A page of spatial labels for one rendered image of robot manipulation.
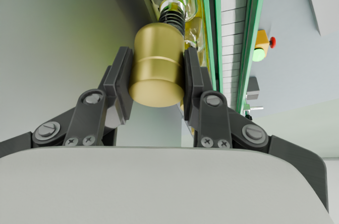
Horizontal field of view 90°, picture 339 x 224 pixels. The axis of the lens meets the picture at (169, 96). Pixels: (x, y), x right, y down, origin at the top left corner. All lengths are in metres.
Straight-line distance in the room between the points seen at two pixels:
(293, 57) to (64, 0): 0.81
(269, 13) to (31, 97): 0.66
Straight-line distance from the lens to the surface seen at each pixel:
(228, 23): 0.51
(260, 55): 0.66
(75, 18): 0.26
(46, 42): 0.22
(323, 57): 0.95
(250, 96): 0.90
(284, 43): 0.80
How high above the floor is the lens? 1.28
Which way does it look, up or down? 31 degrees down
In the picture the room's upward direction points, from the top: 176 degrees counter-clockwise
